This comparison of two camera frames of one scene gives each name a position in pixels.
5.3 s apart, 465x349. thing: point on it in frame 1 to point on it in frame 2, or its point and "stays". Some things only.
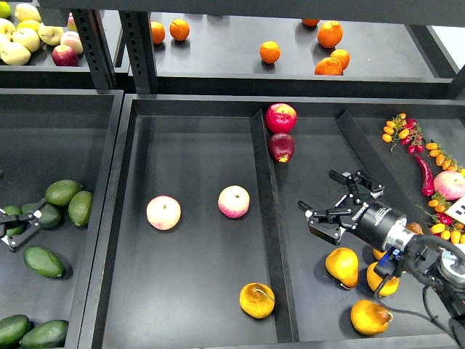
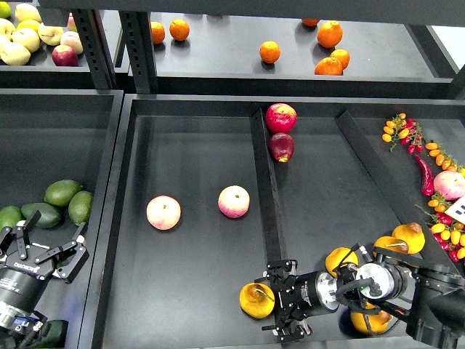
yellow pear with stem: x=256 y=300 stays
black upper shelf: x=312 y=54 stays
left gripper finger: x=16 y=242 to x=65 y=265
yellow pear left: x=342 y=265 stays
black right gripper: x=346 y=215 to x=296 y=299
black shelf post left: x=93 y=35 stays
